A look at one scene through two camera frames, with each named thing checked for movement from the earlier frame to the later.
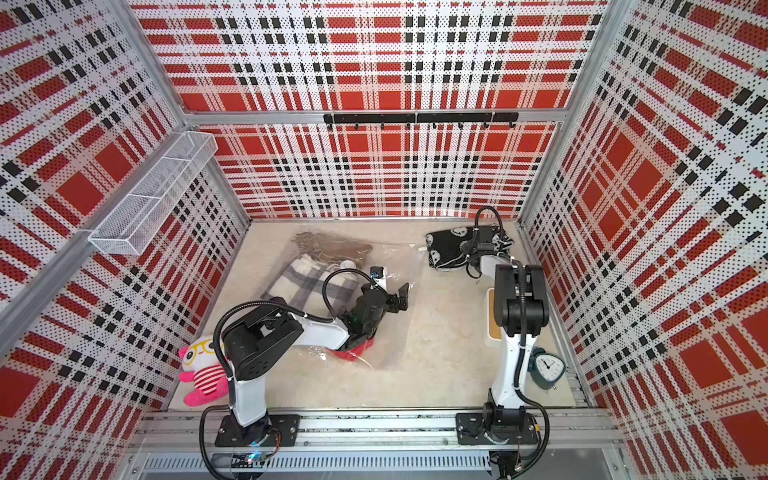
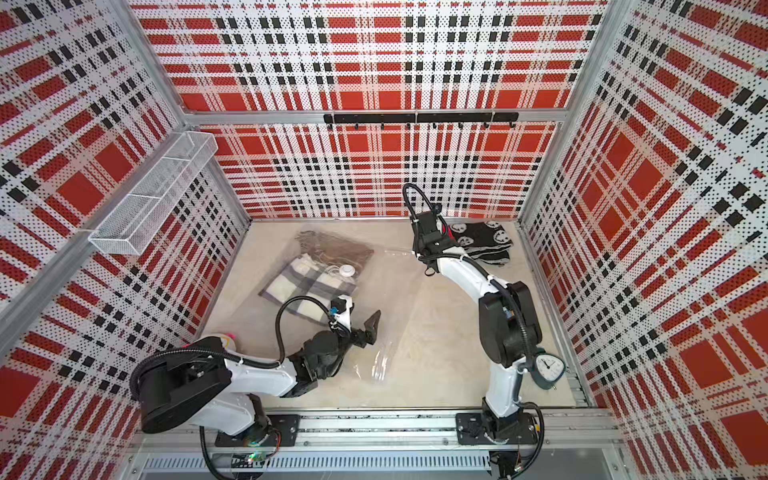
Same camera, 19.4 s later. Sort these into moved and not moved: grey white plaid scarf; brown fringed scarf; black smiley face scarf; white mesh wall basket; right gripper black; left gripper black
Moved: right gripper black; left gripper black
Not moved: grey white plaid scarf; white mesh wall basket; brown fringed scarf; black smiley face scarf
